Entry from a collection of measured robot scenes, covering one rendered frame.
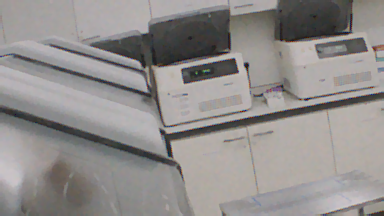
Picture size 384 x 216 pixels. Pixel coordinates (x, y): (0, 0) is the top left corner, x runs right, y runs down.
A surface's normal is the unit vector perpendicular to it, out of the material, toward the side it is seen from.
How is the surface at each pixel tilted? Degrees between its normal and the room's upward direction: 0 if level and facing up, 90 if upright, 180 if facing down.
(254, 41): 90
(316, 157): 90
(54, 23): 90
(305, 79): 90
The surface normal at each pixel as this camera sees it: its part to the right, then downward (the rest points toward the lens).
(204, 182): 0.14, 0.17
